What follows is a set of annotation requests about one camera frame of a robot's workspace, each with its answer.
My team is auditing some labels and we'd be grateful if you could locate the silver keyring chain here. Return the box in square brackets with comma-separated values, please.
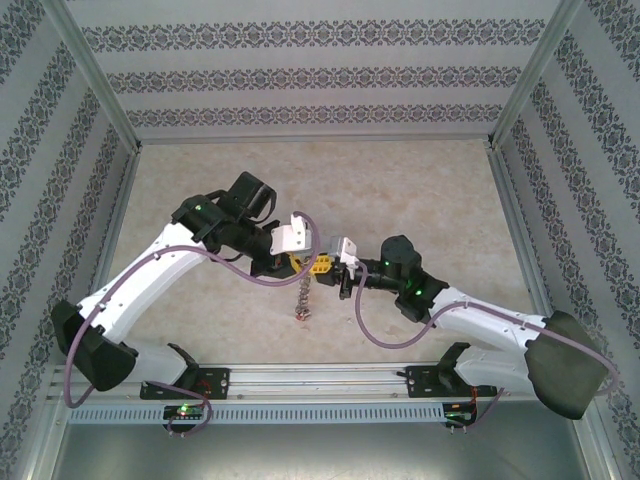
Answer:
[292, 254, 317, 322]

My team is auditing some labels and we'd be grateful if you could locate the small circuit board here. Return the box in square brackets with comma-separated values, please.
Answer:
[443, 401, 477, 427]
[163, 403, 207, 421]

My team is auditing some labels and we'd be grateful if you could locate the grey metal sheet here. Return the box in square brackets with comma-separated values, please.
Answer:
[49, 422, 589, 480]

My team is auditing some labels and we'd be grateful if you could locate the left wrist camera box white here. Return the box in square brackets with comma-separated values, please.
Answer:
[271, 212, 312, 257]

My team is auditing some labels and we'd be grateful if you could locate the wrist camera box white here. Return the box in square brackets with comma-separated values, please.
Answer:
[271, 212, 312, 257]
[328, 235, 360, 279]

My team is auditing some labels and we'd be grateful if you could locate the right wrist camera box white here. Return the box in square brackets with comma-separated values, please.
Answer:
[328, 235, 360, 279]

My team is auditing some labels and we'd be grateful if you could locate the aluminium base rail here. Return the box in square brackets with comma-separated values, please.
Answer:
[47, 363, 506, 401]

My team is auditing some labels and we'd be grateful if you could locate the aluminium back rail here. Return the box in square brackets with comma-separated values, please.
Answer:
[137, 136, 494, 147]

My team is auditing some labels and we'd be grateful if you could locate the aluminium side rail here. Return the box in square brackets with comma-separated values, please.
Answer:
[69, 147, 144, 371]
[487, 144, 559, 321]

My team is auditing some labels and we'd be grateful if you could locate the slotted grey cable duct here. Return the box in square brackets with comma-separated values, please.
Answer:
[67, 401, 447, 425]

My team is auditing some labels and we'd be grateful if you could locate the aluminium frame post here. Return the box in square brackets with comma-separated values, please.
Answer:
[49, 0, 144, 154]
[574, 417, 632, 480]
[487, 0, 586, 151]
[17, 397, 71, 480]

